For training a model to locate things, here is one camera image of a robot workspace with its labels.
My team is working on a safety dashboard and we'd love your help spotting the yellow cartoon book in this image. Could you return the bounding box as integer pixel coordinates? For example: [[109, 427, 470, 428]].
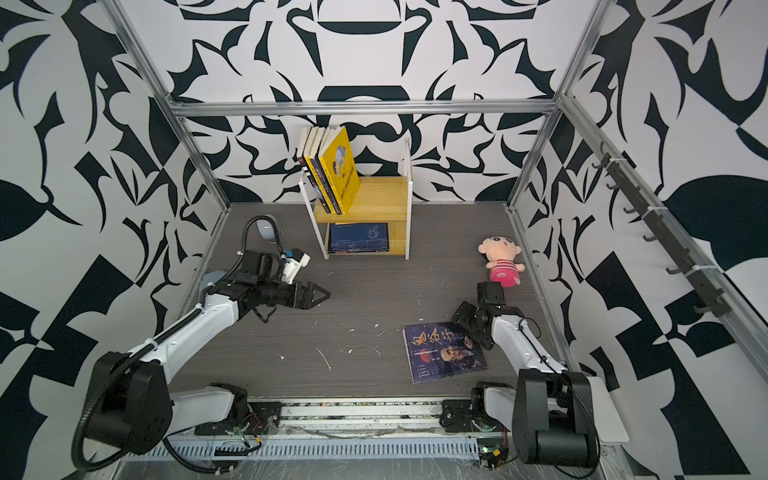
[[320, 126, 360, 215], [303, 126, 338, 215]]

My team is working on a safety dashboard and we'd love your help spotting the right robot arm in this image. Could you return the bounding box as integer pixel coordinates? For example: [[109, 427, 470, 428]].
[[403, 281, 601, 479]]

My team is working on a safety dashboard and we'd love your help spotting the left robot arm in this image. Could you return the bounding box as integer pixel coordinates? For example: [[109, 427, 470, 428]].
[[71, 214, 330, 475]]

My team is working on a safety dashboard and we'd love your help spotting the light blue alarm clock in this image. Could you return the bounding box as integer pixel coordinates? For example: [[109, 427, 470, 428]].
[[256, 214, 282, 245]]

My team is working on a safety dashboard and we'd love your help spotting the plush doll pink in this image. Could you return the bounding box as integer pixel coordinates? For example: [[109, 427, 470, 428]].
[[478, 236, 526, 288]]

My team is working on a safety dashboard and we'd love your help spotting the black barcode book on shelf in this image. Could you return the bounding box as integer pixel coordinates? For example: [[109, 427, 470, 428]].
[[296, 127, 331, 214]]

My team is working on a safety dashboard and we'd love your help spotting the white wooden book shelf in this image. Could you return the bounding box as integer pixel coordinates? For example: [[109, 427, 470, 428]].
[[298, 133, 414, 260]]

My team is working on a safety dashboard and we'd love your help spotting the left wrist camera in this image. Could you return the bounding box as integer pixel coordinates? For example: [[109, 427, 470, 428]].
[[281, 249, 311, 284]]

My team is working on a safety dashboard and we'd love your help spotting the wall hook rail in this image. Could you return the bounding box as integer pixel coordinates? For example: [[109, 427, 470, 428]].
[[593, 144, 733, 318]]

